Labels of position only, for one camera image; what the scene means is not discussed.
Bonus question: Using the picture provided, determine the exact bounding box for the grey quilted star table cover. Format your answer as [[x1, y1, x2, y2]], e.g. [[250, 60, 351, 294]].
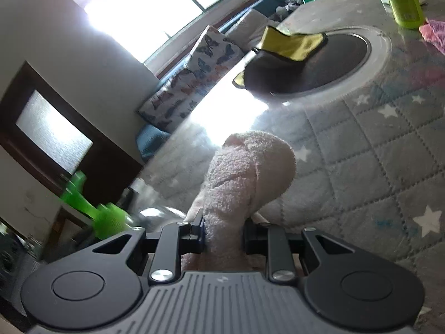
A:
[[132, 0, 445, 321]]

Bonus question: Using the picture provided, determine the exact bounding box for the pink fluffy towel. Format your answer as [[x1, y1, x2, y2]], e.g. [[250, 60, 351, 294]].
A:
[[182, 130, 297, 272]]

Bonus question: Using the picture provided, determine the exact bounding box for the pink and purple cloth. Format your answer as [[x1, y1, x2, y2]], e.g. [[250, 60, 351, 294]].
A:
[[419, 19, 445, 54]]

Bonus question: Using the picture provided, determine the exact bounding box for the round black hotplate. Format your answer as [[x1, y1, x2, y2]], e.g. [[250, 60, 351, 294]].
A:
[[240, 25, 393, 107]]

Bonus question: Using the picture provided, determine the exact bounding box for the butterfly print square pillow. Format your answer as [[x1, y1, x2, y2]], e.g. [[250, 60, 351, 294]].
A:
[[188, 24, 246, 80]]

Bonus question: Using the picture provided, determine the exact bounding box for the blue sofa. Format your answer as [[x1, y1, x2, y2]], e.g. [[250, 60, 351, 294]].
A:
[[135, 0, 313, 161]]

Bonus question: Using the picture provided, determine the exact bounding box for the beige pillow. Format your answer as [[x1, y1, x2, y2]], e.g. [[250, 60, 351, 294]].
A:
[[222, 9, 270, 47]]

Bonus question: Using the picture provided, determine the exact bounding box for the clear pump bottle green liquid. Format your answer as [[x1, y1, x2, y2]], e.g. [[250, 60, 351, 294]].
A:
[[59, 171, 195, 242]]

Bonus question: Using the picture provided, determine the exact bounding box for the dark wooden door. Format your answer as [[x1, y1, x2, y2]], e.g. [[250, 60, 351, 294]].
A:
[[0, 61, 143, 261]]

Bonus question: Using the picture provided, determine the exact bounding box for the butterfly print long cushion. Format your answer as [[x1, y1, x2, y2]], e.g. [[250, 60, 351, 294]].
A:
[[138, 64, 218, 133]]

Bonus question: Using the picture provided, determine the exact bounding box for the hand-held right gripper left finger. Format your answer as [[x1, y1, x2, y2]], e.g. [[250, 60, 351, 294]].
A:
[[92, 210, 206, 285]]

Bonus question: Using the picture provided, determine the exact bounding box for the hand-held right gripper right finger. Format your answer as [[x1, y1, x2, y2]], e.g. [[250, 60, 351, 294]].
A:
[[243, 217, 352, 283]]

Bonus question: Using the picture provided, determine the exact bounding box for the window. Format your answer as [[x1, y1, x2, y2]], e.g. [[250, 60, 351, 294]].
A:
[[63, 0, 233, 63]]

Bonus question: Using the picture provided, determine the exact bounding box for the yellow and black cloth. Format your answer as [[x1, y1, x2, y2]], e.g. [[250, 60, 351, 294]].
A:
[[232, 25, 328, 89]]

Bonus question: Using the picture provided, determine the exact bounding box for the green plastic bottle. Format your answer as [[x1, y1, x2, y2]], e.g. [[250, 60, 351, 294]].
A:
[[380, 0, 426, 29]]

